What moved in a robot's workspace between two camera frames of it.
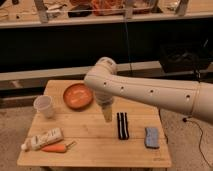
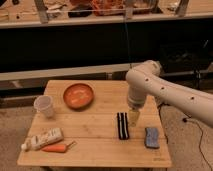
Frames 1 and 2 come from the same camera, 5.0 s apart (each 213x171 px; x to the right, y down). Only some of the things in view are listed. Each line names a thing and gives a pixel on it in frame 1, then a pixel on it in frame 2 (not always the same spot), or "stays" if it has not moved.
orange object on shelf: [108, 7] stays
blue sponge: [152, 138] stays
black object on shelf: [80, 10] stays
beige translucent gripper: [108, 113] -> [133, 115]
